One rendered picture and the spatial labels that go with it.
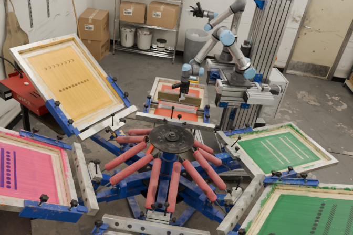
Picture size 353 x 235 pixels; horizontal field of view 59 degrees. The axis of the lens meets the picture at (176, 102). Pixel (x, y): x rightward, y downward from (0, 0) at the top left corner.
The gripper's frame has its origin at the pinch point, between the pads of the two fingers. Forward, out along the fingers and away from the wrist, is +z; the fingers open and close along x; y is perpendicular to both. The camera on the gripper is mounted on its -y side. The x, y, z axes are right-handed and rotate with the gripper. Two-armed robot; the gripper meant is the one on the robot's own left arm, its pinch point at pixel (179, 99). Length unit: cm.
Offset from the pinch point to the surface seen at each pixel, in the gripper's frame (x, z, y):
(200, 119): -6.8, 13.7, 22.6
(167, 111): -3.6, 13.6, -8.6
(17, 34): 76, -5, -194
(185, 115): -4.8, 13.7, 8.5
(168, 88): 42.3, 13.7, -12.9
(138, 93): 183, 109, -68
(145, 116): -29.2, 5.3, -25.8
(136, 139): -83, -13, -24
